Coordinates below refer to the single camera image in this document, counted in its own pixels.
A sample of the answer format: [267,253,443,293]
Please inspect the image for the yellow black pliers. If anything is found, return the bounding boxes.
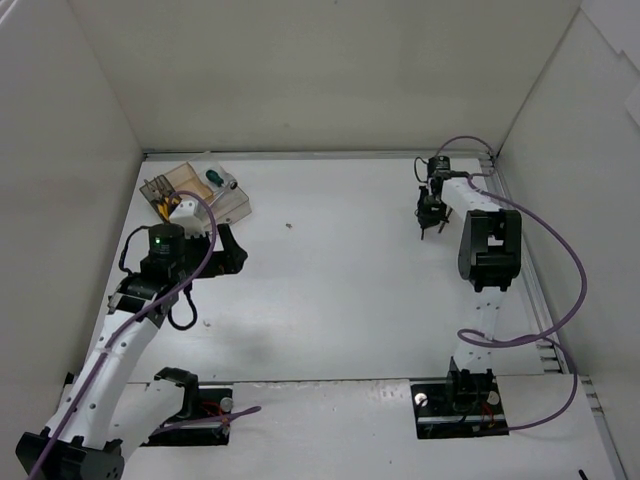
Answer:
[157,175,181,220]
[149,175,173,222]

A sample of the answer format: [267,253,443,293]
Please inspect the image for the green stubby screwdriver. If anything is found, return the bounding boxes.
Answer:
[205,169,225,188]

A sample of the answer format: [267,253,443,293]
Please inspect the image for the large silver ratchet wrench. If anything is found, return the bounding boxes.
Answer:
[205,180,242,219]

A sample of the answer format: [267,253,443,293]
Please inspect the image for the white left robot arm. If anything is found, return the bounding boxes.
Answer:
[16,290,420,479]

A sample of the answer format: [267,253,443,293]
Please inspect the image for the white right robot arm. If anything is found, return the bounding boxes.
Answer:
[415,156,522,342]

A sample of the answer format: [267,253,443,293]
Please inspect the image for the clear compartment organizer box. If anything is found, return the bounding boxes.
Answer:
[139,151,252,225]

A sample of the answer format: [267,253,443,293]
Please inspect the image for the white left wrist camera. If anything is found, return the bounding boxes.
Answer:
[169,199,208,238]

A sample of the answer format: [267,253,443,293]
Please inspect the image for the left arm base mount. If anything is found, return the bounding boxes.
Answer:
[142,367,234,447]

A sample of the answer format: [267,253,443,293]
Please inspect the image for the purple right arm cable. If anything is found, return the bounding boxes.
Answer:
[437,135,587,432]

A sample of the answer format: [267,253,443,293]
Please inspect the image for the aluminium table edge rail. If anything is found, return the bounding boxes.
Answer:
[480,158,628,479]

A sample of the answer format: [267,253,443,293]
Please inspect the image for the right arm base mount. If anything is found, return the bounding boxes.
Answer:
[410,362,509,440]

